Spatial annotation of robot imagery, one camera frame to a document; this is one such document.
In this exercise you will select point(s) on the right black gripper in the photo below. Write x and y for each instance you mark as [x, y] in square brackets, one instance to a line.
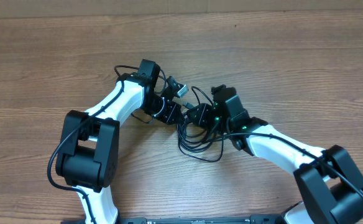
[202, 111]

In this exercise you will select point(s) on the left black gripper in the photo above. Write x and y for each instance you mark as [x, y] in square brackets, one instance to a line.
[173, 107]

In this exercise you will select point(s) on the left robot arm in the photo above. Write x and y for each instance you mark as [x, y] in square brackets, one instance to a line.
[85, 161]

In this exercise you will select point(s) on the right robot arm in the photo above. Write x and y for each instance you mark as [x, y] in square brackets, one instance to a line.
[330, 183]

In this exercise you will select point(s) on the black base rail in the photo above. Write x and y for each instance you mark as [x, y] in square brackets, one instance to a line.
[253, 219]

